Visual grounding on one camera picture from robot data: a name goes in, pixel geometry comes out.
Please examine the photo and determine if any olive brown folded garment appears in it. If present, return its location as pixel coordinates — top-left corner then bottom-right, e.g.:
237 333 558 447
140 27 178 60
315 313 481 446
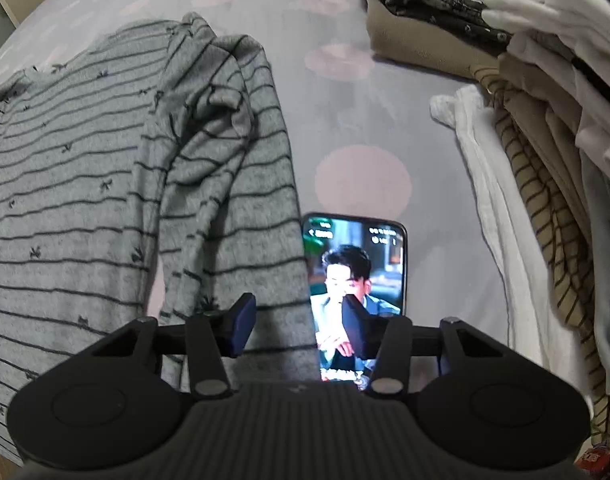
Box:
366 0 498 79

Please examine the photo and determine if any white thin cloth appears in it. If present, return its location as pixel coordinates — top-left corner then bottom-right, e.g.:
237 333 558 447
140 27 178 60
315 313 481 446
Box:
430 84 590 396

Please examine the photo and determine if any white folded garment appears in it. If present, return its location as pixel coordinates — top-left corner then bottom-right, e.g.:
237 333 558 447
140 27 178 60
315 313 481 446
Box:
482 0 610 88

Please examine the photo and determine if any tan striped folded garment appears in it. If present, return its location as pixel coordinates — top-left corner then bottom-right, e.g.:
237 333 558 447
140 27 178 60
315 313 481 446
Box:
472 58 610 448

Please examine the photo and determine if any grey striped bow shirt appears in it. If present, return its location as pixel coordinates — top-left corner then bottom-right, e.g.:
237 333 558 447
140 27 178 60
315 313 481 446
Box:
0 13 319 460

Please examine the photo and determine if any grey pink-dotted bed sheet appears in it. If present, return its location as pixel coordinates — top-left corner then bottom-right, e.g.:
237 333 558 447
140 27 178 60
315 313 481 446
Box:
0 0 508 340

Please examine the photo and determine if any smartphone with lit screen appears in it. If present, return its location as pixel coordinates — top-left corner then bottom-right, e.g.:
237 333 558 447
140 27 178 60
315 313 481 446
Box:
302 212 407 389

